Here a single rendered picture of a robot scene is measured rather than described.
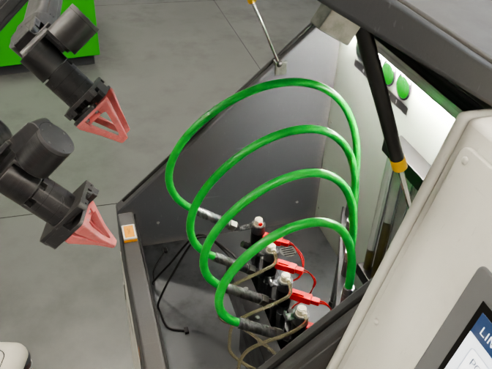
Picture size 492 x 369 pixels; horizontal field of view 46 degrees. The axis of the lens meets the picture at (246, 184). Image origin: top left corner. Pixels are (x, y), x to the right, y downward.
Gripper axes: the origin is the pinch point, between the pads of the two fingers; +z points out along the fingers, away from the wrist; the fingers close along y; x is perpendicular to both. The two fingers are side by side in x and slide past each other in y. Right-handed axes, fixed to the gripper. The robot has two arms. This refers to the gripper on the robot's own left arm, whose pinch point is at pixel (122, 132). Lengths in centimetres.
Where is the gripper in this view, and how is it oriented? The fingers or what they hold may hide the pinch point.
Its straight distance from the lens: 102.0
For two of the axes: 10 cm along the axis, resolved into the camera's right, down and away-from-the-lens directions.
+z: 6.7, 6.6, 3.4
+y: -1.0, -3.7, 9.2
